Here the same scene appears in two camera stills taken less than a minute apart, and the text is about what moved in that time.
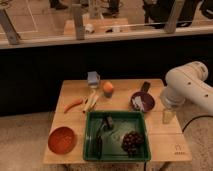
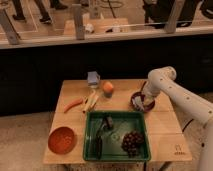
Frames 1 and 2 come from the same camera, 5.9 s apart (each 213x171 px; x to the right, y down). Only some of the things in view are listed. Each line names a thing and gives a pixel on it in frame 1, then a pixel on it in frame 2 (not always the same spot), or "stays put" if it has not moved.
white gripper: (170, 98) → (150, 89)
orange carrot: (67, 106) stays put
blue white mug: (92, 78) stays put
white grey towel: (137, 102) stays put
